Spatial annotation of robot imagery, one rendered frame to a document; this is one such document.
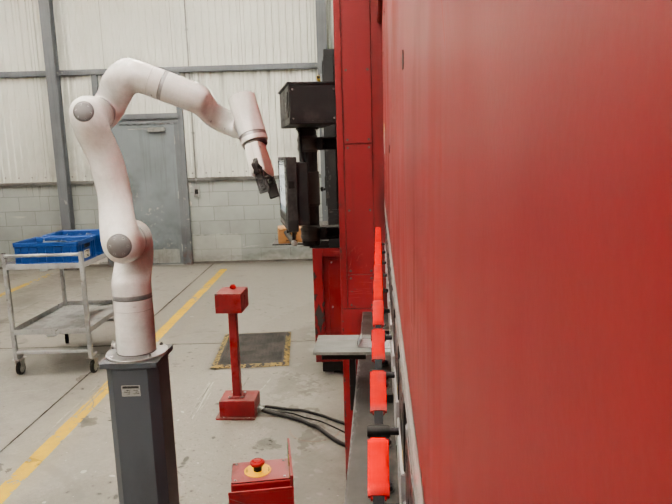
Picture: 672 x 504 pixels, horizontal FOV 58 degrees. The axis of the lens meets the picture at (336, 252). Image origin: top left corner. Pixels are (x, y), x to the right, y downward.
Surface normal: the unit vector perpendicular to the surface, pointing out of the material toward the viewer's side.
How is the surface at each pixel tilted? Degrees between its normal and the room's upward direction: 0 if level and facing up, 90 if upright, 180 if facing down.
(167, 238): 90
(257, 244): 90
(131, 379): 90
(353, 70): 90
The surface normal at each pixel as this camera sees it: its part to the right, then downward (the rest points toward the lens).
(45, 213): 0.00, 0.16
